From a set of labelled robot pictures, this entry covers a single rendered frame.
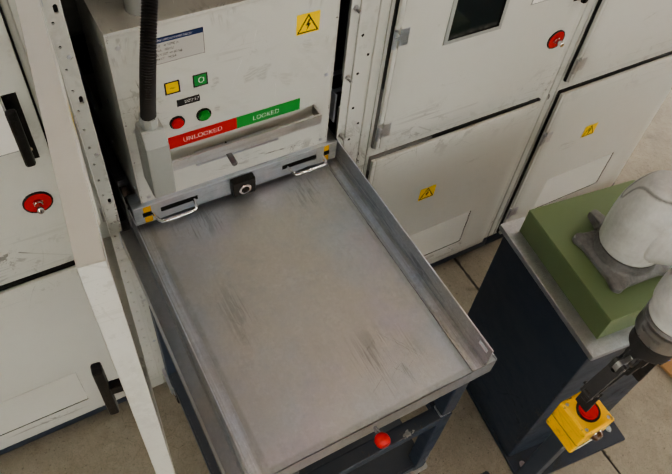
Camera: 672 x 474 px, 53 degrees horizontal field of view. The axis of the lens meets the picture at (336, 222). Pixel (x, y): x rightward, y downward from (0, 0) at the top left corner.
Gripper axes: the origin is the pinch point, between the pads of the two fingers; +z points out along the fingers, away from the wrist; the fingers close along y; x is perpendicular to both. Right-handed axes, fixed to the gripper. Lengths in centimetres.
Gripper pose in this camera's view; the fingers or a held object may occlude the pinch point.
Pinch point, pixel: (610, 387)
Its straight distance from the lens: 140.9
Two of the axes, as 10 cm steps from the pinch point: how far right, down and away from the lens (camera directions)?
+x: 4.8, 7.1, -5.2
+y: -8.7, 3.3, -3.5
